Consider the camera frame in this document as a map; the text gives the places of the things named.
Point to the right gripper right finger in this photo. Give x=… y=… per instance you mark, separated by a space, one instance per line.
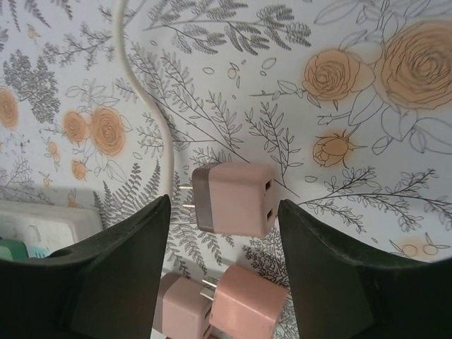
x=353 y=293

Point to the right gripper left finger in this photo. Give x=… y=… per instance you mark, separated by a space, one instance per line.
x=88 y=282

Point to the pink usb plug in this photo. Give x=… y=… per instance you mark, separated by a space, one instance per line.
x=247 y=303
x=180 y=303

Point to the pink plug with brown base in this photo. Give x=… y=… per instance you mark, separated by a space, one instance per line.
x=236 y=197

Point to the white tray with coloured blocks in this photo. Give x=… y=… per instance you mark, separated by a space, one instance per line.
x=53 y=226

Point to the floral printed tablecloth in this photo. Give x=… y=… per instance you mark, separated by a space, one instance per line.
x=247 y=88

